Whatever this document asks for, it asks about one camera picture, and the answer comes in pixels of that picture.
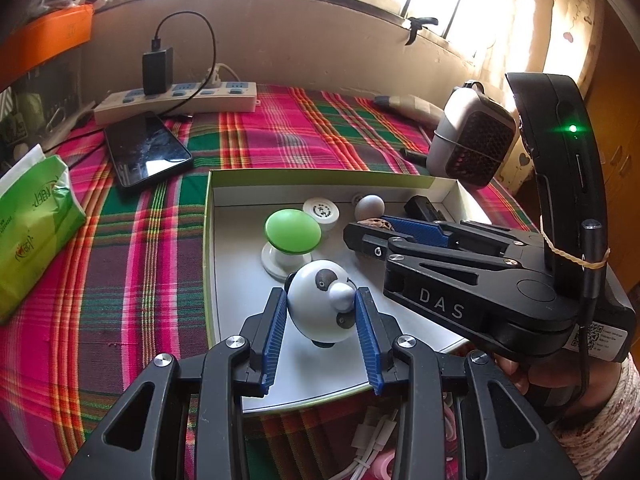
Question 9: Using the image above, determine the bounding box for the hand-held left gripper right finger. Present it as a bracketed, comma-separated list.
[354, 287, 583, 480]

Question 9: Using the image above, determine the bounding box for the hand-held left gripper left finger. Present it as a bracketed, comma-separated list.
[60, 287, 288, 480]

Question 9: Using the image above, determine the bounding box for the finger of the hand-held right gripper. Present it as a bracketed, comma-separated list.
[342, 222, 551, 276]
[380, 216, 543, 253]

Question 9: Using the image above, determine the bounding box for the brown walnut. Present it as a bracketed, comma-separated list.
[360, 216, 396, 236]

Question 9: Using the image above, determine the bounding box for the black clear-tipped torch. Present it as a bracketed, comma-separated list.
[404, 196, 446, 223]

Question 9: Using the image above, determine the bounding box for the grey-white egg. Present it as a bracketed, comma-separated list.
[355, 194, 386, 222]

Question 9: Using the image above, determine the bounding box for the green-edged white cardboard box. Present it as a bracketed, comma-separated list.
[202, 169, 528, 416]

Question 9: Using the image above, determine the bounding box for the white round panda toy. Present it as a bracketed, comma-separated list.
[285, 260, 358, 348]

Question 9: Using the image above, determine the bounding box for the white screw cap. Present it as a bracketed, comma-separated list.
[302, 196, 341, 231]

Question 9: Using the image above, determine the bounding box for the green mushroom-shaped toy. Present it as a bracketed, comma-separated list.
[261, 208, 322, 282]

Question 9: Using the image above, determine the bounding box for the white usb cable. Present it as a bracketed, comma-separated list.
[340, 405, 401, 480]

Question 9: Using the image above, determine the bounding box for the person's right forearm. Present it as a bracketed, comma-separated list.
[550, 360, 640, 480]

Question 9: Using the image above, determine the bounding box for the person's right hand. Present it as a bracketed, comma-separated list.
[492, 352, 601, 423]

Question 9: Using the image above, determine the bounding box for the grey small heater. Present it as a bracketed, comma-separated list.
[426, 81, 518, 190]

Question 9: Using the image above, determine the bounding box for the grey beige pouch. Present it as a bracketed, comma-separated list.
[374, 92, 446, 123]

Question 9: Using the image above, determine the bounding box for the plaid tablecloth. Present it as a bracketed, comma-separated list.
[0, 82, 541, 480]

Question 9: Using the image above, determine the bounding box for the black window latch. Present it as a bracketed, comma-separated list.
[405, 16, 438, 46]

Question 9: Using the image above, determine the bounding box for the white power strip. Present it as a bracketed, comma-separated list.
[94, 81, 258, 126]

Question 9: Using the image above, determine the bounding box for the white power plug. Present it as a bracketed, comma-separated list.
[205, 62, 236, 88]

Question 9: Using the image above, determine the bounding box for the black smartphone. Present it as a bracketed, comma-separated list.
[103, 111, 194, 192]

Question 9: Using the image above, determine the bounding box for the green tissue pack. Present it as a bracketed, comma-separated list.
[0, 144, 87, 326]

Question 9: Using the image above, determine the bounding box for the heart-print curtain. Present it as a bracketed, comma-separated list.
[495, 0, 608, 196]

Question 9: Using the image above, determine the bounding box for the black charger adapter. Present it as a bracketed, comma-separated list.
[142, 47, 174, 96]

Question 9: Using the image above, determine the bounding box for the clear storage container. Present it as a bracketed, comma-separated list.
[0, 47, 96, 161]

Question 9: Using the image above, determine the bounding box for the orange container lid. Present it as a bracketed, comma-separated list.
[0, 4, 95, 88]

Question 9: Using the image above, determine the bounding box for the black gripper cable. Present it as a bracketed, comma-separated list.
[570, 218, 603, 411]

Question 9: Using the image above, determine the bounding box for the black charger cable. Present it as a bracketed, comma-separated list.
[152, 12, 217, 121]

